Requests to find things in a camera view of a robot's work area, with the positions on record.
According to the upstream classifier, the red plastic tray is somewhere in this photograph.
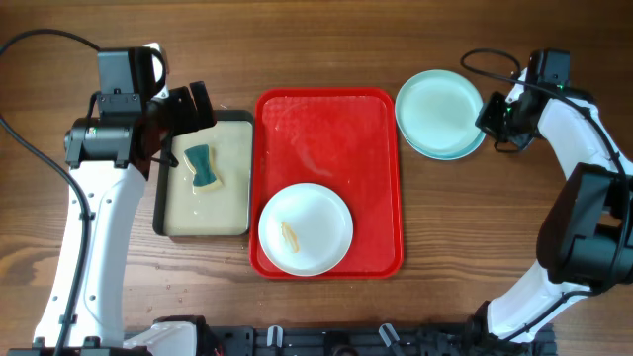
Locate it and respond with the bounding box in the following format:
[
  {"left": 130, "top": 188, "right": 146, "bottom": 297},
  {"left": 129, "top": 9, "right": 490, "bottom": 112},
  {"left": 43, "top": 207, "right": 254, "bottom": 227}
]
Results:
[{"left": 249, "top": 87, "right": 405, "bottom": 280}]

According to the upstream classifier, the pale green plate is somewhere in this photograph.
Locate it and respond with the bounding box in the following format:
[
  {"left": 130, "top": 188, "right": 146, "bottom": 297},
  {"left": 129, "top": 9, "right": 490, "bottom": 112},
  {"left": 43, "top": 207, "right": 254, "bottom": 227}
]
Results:
[{"left": 395, "top": 69, "right": 483, "bottom": 153}]

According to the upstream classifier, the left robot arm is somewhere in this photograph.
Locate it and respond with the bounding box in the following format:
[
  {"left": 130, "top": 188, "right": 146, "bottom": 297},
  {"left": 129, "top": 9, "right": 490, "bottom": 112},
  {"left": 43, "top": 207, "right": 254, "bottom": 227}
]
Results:
[{"left": 30, "top": 43, "right": 216, "bottom": 355}]

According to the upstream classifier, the light blue plate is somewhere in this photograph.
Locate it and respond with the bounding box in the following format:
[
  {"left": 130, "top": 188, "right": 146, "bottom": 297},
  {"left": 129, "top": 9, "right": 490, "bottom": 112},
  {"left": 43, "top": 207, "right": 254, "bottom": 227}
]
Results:
[{"left": 405, "top": 132, "right": 485, "bottom": 161}]

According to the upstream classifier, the black tray with soapy water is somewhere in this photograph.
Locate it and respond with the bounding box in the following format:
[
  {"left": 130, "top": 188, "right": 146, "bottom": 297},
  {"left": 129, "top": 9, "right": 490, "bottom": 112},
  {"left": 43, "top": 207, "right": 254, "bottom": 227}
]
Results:
[{"left": 152, "top": 110, "right": 254, "bottom": 237}]

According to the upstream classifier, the white plate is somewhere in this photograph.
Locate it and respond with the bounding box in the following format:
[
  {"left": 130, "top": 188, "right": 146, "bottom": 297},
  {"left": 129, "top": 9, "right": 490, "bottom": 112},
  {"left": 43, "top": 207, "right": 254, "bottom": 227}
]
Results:
[{"left": 257, "top": 183, "right": 354, "bottom": 277}]

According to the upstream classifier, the green and yellow sponge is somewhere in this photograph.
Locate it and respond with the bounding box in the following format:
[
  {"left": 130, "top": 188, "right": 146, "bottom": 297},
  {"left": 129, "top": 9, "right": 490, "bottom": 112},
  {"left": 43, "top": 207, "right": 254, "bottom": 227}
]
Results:
[{"left": 184, "top": 144, "right": 223, "bottom": 194}]

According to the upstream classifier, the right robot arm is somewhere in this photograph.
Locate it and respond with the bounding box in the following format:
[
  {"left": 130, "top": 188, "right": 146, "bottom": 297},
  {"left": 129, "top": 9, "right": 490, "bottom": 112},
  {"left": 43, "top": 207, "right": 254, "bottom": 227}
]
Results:
[{"left": 463, "top": 48, "right": 632, "bottom": 353}]

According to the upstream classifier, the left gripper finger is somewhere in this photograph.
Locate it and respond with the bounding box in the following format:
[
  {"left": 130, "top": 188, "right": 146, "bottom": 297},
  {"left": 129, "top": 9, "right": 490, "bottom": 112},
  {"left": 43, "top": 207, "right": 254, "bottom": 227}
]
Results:
[
  {"left": 165, "top": 87, "right": 198, "bottom": 136},
  {"left": 190, "top": 81, "right": 216, "bottom": 130}
]

